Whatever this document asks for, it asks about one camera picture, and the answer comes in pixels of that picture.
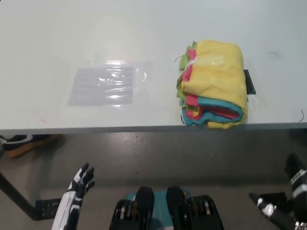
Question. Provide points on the black shoe orange sole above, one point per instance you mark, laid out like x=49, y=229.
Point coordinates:
x=36, y=143

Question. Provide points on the clear plastic sleeve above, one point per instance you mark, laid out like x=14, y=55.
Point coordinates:
x=144, y=72

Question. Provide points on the black perforated foot plate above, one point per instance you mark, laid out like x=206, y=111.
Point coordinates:
x=275, y=196
x=45, y=208

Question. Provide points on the teal microfibre cloth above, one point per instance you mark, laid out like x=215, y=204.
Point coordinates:
x=193, y=121

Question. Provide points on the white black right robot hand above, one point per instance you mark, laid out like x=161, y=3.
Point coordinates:
x=298, y=191

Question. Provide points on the clear plastic sheet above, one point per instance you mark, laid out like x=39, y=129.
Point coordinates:
x=96, y=88

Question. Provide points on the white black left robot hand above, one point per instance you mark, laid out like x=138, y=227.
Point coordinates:
x=72, y=201

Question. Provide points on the clear tape patch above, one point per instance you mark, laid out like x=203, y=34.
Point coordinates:
x=212, y=61

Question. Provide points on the black table leg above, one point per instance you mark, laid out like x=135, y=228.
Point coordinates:
x=14, y=193

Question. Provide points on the black tape strip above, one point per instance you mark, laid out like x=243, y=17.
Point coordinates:
x=250, y=81

